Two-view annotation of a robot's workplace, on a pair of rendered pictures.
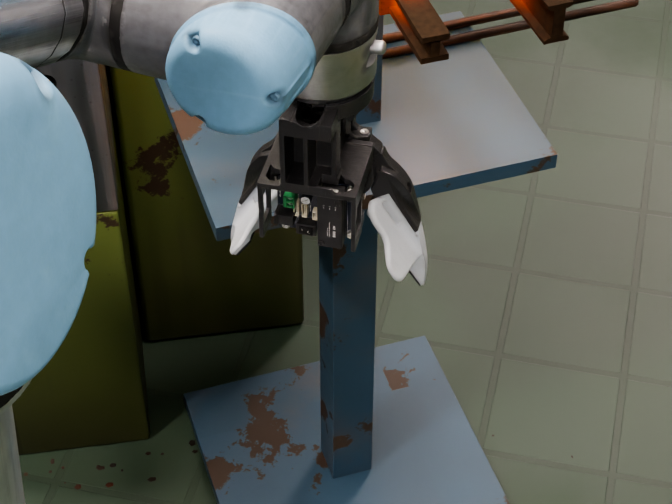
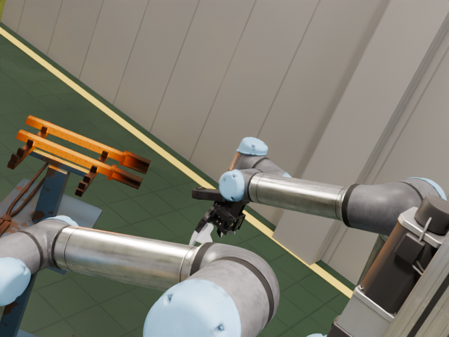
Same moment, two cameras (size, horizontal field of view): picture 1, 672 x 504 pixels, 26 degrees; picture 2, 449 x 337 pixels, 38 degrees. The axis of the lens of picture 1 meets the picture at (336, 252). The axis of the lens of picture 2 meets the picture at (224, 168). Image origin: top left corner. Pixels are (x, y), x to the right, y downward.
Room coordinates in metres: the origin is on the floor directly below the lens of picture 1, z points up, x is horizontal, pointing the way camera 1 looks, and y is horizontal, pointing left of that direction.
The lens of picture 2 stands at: (0.44, 1.61, 1.91)
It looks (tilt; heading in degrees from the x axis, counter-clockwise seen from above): 24 degrees down; 284
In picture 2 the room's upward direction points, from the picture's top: 24 degrees clockwise
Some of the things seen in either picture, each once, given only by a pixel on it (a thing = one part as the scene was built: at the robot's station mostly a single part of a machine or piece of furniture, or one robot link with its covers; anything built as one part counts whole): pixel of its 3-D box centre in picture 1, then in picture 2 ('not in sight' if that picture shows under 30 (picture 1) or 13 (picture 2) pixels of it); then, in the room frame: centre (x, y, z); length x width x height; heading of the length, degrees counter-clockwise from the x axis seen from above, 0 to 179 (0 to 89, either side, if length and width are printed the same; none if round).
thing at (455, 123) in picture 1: (348, 116); (42, 222); (1.35, -0.01, 0.67); 0.40 x 0.30 x 0.02; 108
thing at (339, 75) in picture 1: (326, 50); not in sight; (0.80, 0.01, 1.15); 0.08 x 0.08 x 0.05
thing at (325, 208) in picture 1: (320, 149); (228, 208); (0.80, 0.01, 1.07); 0.09 x 0.08 x 0.12; 167
